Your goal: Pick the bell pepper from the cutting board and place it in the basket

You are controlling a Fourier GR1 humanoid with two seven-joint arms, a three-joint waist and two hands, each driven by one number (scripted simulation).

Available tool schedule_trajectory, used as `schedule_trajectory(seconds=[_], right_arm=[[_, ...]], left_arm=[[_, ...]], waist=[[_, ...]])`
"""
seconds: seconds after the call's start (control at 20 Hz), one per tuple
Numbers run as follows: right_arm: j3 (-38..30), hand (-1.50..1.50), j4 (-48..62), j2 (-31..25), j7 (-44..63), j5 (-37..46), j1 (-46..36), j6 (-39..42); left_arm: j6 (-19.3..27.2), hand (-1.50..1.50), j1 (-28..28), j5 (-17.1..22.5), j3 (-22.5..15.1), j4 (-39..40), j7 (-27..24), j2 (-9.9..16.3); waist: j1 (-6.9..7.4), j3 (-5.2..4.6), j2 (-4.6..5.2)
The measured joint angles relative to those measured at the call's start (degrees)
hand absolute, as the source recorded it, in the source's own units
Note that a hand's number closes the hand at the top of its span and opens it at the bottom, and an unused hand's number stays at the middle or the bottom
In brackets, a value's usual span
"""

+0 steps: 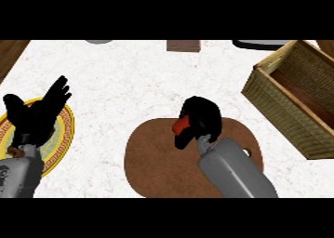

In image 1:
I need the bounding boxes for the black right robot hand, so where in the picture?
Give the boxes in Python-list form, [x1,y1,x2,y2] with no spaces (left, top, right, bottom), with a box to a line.
[173,96,224,151]

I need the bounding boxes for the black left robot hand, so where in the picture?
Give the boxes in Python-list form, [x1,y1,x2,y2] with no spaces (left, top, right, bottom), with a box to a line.
[2,74,73,148]

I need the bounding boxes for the red bell pepper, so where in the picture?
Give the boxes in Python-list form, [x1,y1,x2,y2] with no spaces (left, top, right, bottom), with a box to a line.
[172,114,191,136]

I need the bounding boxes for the brown oval cutting board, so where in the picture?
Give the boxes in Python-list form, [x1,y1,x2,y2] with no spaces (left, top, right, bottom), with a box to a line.
[125,116,265,199]

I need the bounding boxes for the rectangular wicker basket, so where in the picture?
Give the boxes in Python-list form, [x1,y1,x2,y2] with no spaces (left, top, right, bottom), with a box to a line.
[241,40,334,161]

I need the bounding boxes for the yellow patterned round plate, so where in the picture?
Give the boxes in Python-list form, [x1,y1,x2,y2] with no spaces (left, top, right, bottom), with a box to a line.
[0,97,76,179]

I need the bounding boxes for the small brown food piece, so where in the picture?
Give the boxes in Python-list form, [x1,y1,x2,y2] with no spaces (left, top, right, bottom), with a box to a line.
[8,146,27,158]

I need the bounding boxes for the brown wooden panel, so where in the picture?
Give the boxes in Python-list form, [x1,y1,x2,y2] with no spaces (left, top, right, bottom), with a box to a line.
[0,40,32,98]

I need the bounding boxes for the brown wooden block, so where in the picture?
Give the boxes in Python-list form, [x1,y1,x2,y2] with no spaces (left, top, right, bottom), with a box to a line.
[168,40,203,53]

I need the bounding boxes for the black rimmed grey pan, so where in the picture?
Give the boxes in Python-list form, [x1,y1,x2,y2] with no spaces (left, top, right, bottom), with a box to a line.
[231,40,295,52]

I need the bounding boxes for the brown wooden corner piece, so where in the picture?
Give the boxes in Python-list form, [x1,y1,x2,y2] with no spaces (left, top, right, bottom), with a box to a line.
[317,40,334,64]

